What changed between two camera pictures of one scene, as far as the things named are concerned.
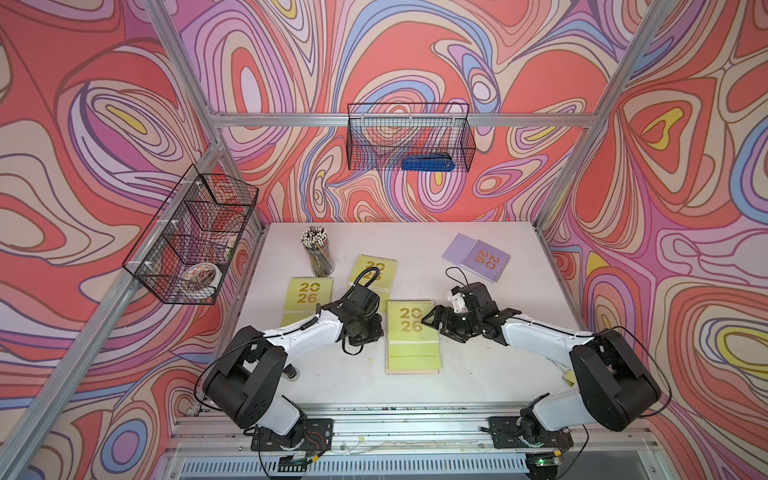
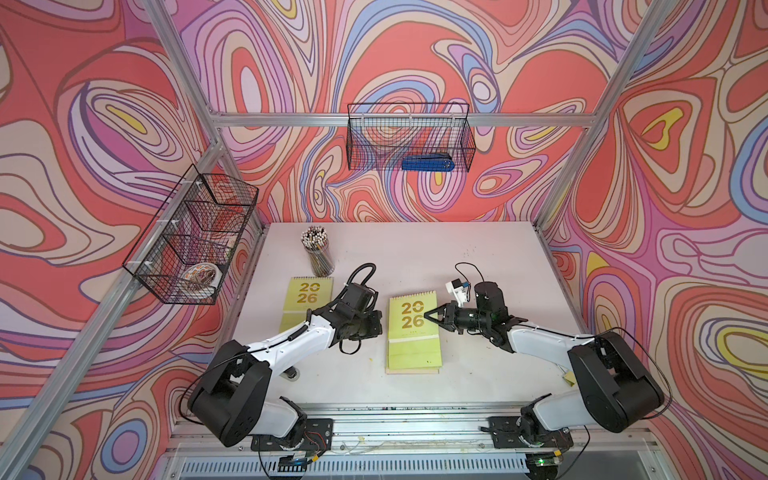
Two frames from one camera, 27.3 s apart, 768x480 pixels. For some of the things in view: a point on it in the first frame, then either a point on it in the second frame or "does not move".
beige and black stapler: (290, 372) does not move
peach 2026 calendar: (410, 372) does not move
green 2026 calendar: (383, 283) → (413, 339)
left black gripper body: (369, 330) does not move
